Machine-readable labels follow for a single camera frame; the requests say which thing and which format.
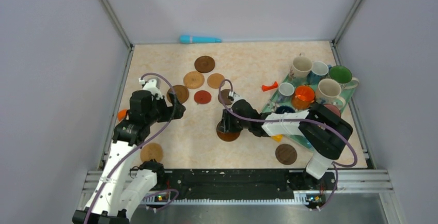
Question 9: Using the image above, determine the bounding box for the yellow toy block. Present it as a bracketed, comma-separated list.
[271, 135, 283, 142]

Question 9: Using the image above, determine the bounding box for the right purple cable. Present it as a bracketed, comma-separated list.
[217, 78, 358, 213]

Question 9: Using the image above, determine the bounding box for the green mug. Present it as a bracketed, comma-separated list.
[328, 66, 360, 89]

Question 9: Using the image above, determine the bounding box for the red round coaster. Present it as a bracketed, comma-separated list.
[194, 90, 212, 104]

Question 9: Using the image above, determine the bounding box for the dark brown grooved coaster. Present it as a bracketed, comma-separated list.
[194, 56, 215, 73]

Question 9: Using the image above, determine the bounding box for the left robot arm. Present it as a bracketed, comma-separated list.
[72, 89, 185, 223]

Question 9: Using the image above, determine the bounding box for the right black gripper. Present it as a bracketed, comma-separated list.
[218, 108, 251, 133]

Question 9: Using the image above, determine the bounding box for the green patterned tray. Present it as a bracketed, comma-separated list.
[261, 76, 359, 151]

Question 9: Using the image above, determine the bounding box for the small grey cup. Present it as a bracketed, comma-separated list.
[276, 82, 295, 103]

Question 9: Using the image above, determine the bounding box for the orange toy block piece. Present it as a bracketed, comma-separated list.
[117, 109, 128, 122]

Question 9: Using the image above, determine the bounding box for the blue marker pen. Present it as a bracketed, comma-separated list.
[179, 35, 222, 44]

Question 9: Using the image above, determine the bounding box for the woven rattan coaster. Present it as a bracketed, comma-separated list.
[183, 71, 205, 89]

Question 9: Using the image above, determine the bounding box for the dark blue mug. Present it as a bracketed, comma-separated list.
[275, 105, 295, 114]

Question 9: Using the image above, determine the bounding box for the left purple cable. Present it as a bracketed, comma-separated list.
[82, 72, 180, 224]

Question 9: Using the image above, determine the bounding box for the maroon pink mug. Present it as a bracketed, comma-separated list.
[324, 104, 341, 117]

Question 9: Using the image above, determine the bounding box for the cream large mug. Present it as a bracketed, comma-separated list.
[315, 78, 346, 108]

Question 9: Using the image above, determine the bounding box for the cork coaster near base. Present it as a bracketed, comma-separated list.
[140, 143, 164, 162]

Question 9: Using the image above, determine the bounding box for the medium brown round coaster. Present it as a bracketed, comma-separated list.
[166, 85, 189, 104]

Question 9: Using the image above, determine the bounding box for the orange toy handle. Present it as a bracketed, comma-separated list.
[261, 82, 278, 92]

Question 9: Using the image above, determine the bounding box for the dark walnut coaster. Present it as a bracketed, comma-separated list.
[217, 89, 233, 106]

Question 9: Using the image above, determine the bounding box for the light wood coaster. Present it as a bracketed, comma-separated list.
[207, 73, 225, 89]

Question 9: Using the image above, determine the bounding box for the cream seashell mug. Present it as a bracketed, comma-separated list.
[289, 54, 313, 79]

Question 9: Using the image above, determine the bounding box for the dark woven coaster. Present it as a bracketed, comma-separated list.
[275, 144, 298, 165]

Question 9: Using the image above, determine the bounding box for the large brown wooden saucer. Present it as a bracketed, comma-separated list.
[216, 122, 241, 142]

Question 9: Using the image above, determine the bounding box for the white blue mug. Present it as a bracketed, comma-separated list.
[307, 61, 329, 85]

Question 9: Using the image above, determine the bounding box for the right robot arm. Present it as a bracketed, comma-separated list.
[216, 99, 353, 189]

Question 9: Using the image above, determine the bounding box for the orange plastic cup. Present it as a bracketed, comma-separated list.
[291, 85, 315, 110]

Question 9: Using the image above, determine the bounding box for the purple cable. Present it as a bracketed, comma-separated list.
[82, 72, 180, 224]
[217, 78, 358, 213]

